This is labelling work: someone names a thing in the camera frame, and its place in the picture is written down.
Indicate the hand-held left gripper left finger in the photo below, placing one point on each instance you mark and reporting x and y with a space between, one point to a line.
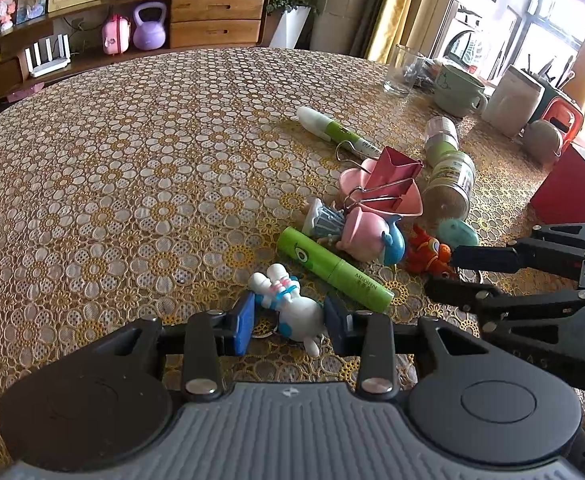
245 322

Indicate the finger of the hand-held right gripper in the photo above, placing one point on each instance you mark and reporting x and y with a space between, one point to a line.
482 259
457 292

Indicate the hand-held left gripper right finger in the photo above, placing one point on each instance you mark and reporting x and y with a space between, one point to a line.
335 325

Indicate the teal round toy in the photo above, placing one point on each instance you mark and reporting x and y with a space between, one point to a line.
457 232

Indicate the white rabbit toy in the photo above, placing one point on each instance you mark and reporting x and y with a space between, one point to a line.
297 315

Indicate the orange fish toy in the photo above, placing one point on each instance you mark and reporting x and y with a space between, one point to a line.
425 252

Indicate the green tube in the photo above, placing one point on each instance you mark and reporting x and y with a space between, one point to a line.
322 260

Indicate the large green-label spice jar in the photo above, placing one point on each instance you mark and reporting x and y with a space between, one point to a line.
450 175

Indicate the red cardboard box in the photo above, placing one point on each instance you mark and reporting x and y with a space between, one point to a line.
567 185

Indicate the pink binder clip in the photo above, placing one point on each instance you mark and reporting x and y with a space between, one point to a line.
395 172

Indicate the small clear-capped jar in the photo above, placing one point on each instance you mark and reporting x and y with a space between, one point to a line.
442 142

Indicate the pink and blue whale figure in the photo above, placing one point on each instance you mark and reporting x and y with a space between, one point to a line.
362 232

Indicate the small doll with blue skirt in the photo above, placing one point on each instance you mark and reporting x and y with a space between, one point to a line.
325 222

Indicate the beige egg-shaped container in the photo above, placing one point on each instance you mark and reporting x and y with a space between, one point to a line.
542 140

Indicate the pink heart-shaped dish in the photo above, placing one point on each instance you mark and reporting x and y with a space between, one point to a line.
352 180

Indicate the white pitcher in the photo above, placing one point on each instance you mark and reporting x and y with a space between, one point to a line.
510 102

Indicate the orange and green knife holder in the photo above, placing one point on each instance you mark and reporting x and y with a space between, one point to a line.
562 115

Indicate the pale green mug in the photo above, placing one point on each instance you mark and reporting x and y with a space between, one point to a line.
455 92

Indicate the white and green marker pen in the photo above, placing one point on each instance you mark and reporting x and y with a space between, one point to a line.
332 127

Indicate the clear glass cup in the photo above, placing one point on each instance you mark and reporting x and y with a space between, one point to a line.
402 70

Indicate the white washing machine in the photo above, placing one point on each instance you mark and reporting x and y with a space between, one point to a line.
465 47

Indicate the yellow curtain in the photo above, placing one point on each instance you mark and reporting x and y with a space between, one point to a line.
392 0

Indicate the beige curtain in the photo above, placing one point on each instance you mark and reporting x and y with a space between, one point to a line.
345 0

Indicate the potted plant in white pot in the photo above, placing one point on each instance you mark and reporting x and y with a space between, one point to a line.
292 25

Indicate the purple kettlebell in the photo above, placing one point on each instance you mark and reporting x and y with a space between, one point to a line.
148 35

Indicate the wooden sideboard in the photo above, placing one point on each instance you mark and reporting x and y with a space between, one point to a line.
212 15

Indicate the pink toy case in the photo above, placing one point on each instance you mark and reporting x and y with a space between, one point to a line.
116 35

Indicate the white router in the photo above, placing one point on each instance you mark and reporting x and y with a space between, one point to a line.
47 62

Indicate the window with dark frame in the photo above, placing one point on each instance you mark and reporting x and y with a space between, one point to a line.
557 5

